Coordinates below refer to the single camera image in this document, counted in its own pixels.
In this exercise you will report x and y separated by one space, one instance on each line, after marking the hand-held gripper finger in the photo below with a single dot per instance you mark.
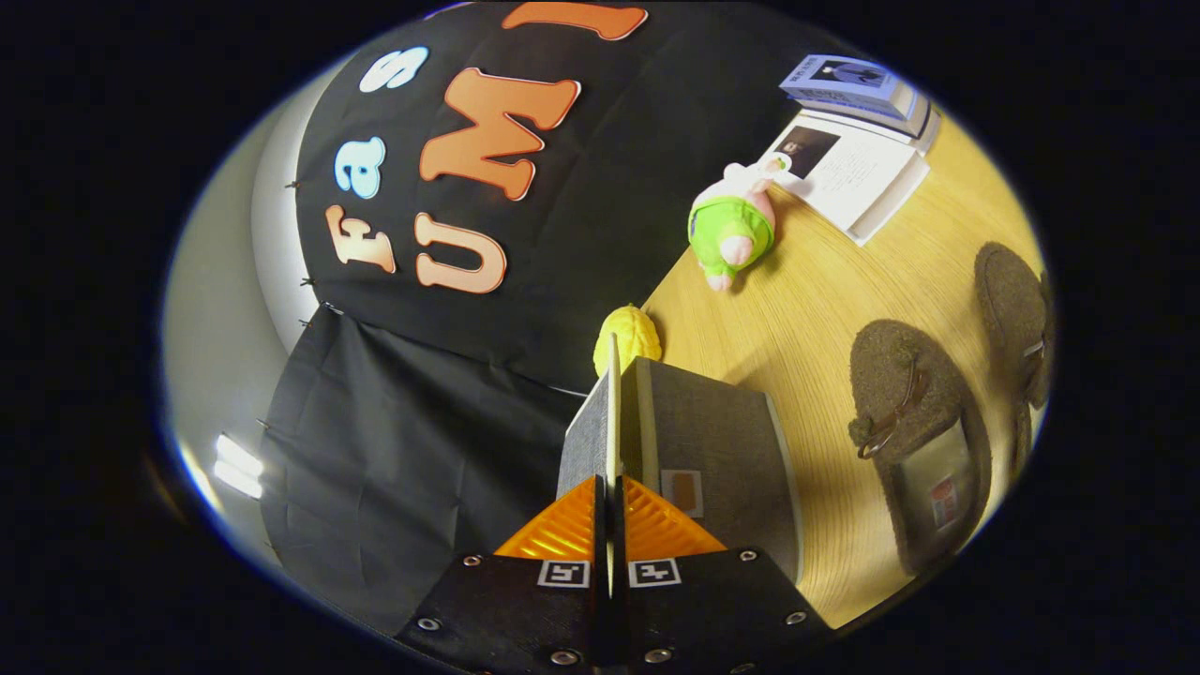
621 562
599 562

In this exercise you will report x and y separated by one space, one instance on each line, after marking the grey storage box lid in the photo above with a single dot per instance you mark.
586 441

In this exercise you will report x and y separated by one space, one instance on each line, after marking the grey storage box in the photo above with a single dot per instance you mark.
722 441

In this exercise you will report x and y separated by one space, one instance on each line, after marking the brown fuzzy shoe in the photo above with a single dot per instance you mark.
1008 300
891 366

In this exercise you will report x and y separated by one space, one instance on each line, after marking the yellow plush ball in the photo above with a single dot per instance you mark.
628 333

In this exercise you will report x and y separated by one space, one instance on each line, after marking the green and pink plush toy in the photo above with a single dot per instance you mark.
731 230

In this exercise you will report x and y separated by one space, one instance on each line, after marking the ceiling light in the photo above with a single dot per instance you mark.
234 466

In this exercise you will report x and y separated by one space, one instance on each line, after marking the white portrait cover book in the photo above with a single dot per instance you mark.
867 173

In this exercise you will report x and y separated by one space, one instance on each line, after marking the blue figure cover book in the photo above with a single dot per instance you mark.
844 75

